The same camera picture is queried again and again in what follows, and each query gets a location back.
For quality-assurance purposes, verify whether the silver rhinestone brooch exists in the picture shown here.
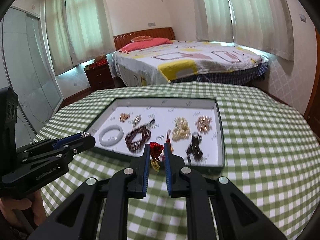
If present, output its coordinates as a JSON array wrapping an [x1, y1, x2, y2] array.
[[132, 115, 142, 127]]

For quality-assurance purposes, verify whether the red knot gold pig charm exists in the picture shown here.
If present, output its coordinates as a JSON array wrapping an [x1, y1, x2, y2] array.
[[149, 142, 164, 172]]

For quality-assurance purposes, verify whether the cream pearl necklace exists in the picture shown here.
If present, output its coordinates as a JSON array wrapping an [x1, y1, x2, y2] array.
[[171, 116, 192, 142]]

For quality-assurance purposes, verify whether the dark green jewelry tray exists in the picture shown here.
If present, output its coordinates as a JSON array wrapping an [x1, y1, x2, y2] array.
[[86, 97, 225, 174]]

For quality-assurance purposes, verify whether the person's left hand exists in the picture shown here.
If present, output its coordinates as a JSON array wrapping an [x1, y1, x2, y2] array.
[[1, 190, 47, 226]]

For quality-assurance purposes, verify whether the pale jade bangle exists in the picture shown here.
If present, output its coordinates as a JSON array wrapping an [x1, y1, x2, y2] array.
[[98, 125, 124, 147]]

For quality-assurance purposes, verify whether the small gold brooch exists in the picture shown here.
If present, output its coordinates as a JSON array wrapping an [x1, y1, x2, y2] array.
[[119, 113, 130, 122]]

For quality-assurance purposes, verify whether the dark wooden nightstand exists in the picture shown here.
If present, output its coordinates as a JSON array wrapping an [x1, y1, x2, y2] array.
[[84, 63, 115, 91]]

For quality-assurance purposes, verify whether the green checkered tablecloth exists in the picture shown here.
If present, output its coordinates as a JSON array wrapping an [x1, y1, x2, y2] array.
[[33, 82, 319, 239]]

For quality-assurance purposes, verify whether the red box on nightstand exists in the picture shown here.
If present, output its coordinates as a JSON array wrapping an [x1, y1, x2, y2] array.
[[91, 55, 108, 69]]

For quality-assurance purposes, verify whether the black bead charm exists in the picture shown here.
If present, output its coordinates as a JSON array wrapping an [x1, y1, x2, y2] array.
[[186, 132, 203, 164]]

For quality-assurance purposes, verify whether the red tassel gold charm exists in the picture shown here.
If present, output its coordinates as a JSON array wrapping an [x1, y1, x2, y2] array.
[[160, 129, 174, 162]]

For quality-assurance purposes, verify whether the glass wardrobe door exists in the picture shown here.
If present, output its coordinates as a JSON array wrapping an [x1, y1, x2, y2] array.
[[1, 8, 62, 147]]

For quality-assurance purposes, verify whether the rose gold flower brooch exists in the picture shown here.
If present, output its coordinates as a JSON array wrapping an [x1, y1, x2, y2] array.
[[195, 116, 212, 134]]

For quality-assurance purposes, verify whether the pink pillow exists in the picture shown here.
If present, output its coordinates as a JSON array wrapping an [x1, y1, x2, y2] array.
[[119, 37, 173, 53]]

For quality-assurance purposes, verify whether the left window curtain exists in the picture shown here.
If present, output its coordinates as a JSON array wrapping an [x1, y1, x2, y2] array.
[[44, 0, 114, 76]]

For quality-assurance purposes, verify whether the window curtain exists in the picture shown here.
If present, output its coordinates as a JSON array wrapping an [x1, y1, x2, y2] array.
[[193, 0, 294, 61], [44, 0, 114, 76]]

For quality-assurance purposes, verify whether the orange patterned pillow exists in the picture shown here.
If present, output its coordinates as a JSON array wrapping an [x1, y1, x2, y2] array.
[[131, 35, 153, 42]]

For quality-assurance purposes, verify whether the bed with patterned sheet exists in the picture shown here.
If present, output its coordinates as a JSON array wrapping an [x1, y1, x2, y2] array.
[[112, 40, 269, 87]]

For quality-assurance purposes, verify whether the wooden headboard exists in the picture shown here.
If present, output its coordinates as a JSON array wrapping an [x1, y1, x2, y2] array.
[[113, 26, 176, 51]]

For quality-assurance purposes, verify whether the right window curtain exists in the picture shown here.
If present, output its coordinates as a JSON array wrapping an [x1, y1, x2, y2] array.
[[193, 0, 294, 61]]

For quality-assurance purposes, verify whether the dark red bead necklace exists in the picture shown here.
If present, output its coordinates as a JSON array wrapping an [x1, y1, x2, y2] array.
[[124, 117, 156, 154]]

